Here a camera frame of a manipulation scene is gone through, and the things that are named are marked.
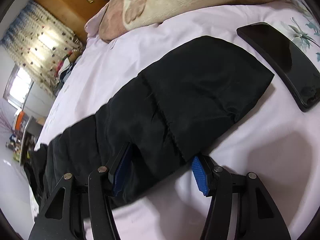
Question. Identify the window with frame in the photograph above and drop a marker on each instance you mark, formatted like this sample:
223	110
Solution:
18	87

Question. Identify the heart patterned curtain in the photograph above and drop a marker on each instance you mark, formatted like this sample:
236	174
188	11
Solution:
39	43

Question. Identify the pile of clothes by window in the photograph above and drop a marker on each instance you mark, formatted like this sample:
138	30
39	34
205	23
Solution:
66	65

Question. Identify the orange white storage box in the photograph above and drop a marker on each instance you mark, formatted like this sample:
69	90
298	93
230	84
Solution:
18	120

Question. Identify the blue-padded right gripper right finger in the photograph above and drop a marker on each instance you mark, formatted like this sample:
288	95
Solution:
204	174

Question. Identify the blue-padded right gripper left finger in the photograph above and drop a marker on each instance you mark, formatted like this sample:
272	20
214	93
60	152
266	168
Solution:
118	167

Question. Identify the black smartphone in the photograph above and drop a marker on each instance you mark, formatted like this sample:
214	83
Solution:
297	72

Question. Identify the black puffer hooded jacket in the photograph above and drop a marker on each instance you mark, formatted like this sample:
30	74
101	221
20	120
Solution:
172	111

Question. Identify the wooden shelf with clutter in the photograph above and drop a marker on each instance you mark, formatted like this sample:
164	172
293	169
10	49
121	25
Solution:
23	142

